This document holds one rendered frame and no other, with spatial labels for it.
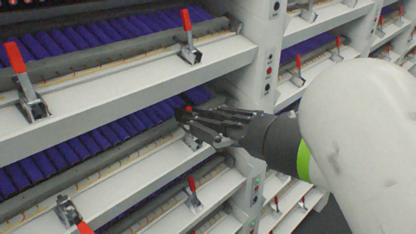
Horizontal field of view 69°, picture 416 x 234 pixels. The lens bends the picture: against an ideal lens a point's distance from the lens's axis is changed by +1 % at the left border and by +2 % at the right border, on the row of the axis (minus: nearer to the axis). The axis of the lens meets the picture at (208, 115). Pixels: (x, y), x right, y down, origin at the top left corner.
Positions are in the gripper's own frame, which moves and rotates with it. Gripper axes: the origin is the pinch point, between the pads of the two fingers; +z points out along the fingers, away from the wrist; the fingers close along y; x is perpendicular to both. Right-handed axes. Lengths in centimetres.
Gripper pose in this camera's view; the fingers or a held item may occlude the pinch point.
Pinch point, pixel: (190, 115)
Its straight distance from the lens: 60.9
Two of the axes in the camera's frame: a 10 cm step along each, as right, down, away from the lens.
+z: -7.1, -1.9, 6.8
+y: 6.9, -3.7, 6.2
